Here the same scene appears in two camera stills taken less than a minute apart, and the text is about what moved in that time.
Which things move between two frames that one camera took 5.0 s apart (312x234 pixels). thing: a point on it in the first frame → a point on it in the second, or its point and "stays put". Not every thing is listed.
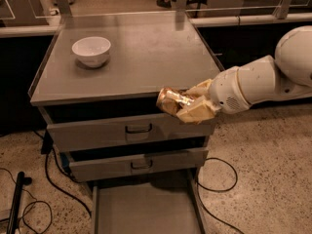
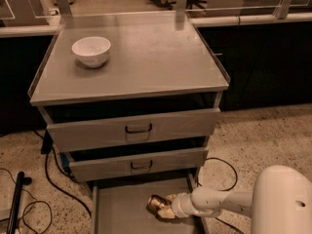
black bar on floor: [21, 180] stays put
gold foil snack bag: [173, 100] → [155, 203]
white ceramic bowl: [92, 52] stays put
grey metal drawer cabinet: [97, 87] stays put
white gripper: [224, 91] → [180, 205]
